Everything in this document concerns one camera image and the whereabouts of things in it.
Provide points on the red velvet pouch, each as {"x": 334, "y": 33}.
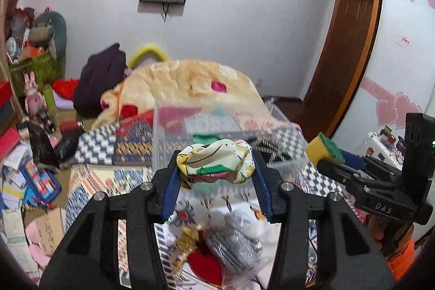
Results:
{"x": 206, "y": 265}

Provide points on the yellow fleece blanket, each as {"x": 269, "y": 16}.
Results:
{"x": 182, "y": 83}

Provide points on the white sliding door with hearts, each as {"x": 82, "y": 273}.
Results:
{"x": 399, "y": 76}

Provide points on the yellow green sponge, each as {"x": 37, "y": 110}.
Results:
{"x": 321, "y": 147}

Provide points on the grey green plush toy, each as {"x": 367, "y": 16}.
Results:
{"x": 49, "y": 30}

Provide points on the clear plastic storage box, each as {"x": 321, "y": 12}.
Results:
{"x": 176, "y": 127}

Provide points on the grey fabric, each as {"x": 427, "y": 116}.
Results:
{"x": 239, "y": 243}

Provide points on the dark purple clothing pile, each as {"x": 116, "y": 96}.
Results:
{"x": 103, "y": 71}

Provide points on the green box of toys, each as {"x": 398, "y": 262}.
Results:
{"x": 45, "y": 68}

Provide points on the yellow curved pillow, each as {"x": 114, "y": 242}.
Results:
{"x": 145, "y": 51}

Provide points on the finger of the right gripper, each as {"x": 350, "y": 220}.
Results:
{"x": 353, "y": 161}

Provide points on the red box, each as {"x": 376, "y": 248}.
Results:
{"x": 5, "y": 93}

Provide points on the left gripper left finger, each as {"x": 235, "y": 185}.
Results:
{"x": 88, "y": 255}

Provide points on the brown wooden wardrobe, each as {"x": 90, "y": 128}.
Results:
{"x": 340, "y": 69}

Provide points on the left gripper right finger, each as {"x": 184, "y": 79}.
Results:
{"x": 347, "y": 257}

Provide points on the colourful printed scrunchie cloth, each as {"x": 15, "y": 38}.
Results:
{"x": 224, "y": 159}

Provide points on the pink rabbit plush toy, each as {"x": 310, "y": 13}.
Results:
{"x": 34, "y": 100}

